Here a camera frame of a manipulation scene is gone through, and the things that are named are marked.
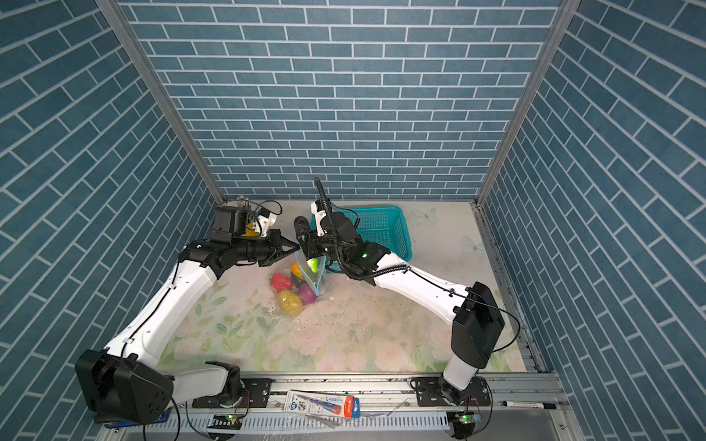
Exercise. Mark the teal plastic basket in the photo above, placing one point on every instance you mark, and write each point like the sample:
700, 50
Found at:
384, 225

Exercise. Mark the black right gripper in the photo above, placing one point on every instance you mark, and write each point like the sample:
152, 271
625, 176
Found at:
313, 243

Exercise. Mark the black marker on rail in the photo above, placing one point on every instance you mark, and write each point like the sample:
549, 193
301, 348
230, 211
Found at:
529, 405

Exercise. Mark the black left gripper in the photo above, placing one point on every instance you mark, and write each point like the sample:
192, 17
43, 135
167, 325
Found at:
275, 248

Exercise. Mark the purple toy onion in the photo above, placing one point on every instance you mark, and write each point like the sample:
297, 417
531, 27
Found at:
307, 294

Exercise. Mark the red toy pepper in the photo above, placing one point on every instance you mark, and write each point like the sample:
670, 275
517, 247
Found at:
280, 282

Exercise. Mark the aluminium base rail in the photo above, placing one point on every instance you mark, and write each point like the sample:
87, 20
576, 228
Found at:
400, 406

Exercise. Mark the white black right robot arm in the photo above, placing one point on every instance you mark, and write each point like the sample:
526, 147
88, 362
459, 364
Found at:
476, 321

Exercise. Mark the toy corn cob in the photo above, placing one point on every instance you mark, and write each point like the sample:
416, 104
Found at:
297, 272

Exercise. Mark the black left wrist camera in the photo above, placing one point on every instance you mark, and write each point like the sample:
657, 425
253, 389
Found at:
230, 223

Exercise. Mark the clear zip top bag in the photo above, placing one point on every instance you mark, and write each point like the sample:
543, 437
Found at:
314, 270

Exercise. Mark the yellow toy potato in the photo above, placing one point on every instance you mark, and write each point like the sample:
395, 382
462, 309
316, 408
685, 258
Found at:
289, 302

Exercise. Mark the yellow metal pen bucket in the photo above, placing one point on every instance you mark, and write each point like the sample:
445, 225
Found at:
246, 220

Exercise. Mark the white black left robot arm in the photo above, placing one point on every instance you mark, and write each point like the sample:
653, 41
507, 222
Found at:
121, 381

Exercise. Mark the black toy eggplant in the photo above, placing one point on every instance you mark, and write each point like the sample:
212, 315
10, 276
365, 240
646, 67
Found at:
302, 228

